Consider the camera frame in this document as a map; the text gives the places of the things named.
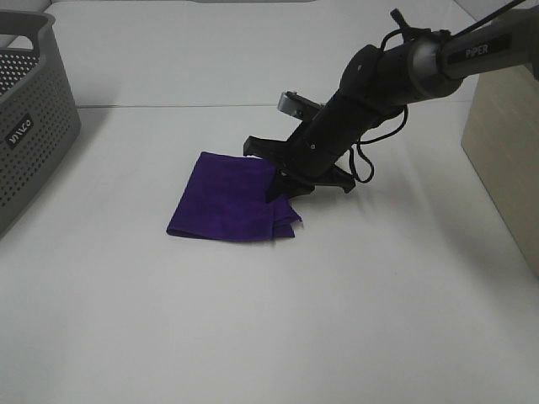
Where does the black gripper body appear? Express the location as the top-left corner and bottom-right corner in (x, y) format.
(243, 96), (355, 194)

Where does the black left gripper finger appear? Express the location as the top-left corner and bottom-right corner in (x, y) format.
(265, 169), (312, 203)

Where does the purple towel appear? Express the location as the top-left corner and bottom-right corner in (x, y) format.
(166, 151), (302, 242)

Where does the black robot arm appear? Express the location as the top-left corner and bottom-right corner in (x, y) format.
(243, 4), (538, 201)

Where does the grey perforated plastic basket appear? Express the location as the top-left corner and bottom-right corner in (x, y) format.
(1, 10), (81, 232)

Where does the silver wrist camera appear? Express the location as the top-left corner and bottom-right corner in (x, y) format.
(277, 91), (325, 121)

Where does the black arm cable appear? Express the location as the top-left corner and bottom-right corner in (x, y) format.
(347, 8), (539, 183)

